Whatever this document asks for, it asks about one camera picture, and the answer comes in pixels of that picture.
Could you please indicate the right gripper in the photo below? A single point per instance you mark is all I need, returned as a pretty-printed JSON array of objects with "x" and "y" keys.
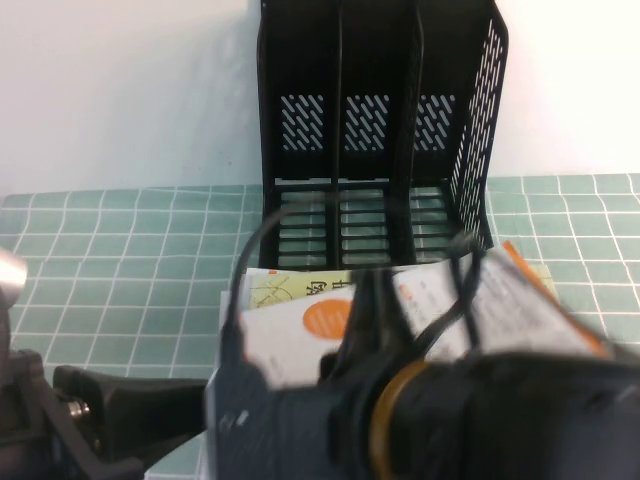
[{"x": 360, "y": 372}]

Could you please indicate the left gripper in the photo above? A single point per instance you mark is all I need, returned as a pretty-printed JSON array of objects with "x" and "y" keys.
[{"x": 82, "y": 395}]

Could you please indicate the white orange-edged ROS2 book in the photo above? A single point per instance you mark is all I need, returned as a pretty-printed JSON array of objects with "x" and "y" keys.
[{"x": 525, "y": 310}]

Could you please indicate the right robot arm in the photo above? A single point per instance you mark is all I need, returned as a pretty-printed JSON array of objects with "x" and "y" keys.
[{"x": 525, "y": 425}]

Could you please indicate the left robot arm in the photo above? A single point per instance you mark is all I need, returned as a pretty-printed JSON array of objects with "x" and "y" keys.
[{"x": 25, "y": 400}]

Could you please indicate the plain white book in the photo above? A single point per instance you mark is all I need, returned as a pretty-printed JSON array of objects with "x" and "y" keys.
[{"x": 225, "y": 305}]

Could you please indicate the black perforated book holder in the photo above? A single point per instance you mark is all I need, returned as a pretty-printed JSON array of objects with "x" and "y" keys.
[{"x": 375, "y": 50}]

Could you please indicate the yellow mechanisms sourcebook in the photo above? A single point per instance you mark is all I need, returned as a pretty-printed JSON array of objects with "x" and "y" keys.
[{"x": 280, "y": 290}]

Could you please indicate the green checked tablecloth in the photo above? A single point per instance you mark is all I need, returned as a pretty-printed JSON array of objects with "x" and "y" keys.
[{"x": 125, "y": 250}]

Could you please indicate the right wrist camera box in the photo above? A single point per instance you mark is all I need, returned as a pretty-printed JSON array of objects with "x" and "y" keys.
[{"x": 280, "y": 430}]

